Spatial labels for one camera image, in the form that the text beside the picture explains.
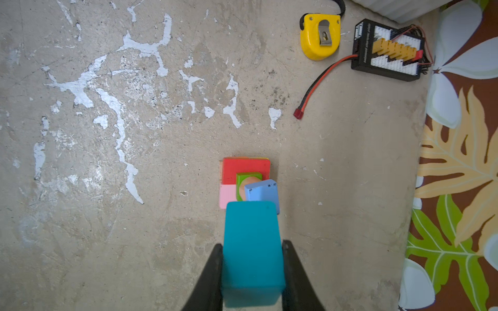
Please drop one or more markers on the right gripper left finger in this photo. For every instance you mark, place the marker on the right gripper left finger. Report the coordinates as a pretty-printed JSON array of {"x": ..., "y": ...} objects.
[{"x": 206, "y": 295}]

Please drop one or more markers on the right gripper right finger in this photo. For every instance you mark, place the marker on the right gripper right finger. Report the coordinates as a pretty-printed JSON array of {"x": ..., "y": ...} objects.
[{"x": 299, "y": 293}]

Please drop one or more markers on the teal wedge block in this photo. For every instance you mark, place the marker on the teal wedge block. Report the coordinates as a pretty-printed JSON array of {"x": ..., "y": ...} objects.
[{"x": 252, "y": 274}]

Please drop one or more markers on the pink block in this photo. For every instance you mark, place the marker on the pink block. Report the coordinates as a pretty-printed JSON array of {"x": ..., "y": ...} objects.
[{"x": 227, "y": 194}]

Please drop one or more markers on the blue block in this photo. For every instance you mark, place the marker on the blue block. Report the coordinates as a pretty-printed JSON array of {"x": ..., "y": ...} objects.
[{"x": 264, "y": 191}]

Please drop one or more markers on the round natural wood block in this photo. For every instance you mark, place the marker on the round natural wood block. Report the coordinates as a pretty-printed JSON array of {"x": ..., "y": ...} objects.
[{"x": 247, "y": 181}]

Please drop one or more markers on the green block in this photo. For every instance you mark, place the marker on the green block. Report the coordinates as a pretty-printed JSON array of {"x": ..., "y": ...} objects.
[{"x": 241, "y": 176}]

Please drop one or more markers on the yellow tape measure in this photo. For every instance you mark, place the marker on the yellow tape measure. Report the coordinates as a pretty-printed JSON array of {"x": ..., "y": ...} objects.
[{"x": 320, "y": 34}]

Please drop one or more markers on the black orange battery charger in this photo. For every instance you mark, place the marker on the black orange battery charger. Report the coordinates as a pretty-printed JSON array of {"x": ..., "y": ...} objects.
[{"x": 400, "y": 54}]

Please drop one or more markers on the brown lid tool box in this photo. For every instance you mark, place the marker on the brown lid tool box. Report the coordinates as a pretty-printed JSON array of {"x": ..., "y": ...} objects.
[{"x": 401, "y": 11}]

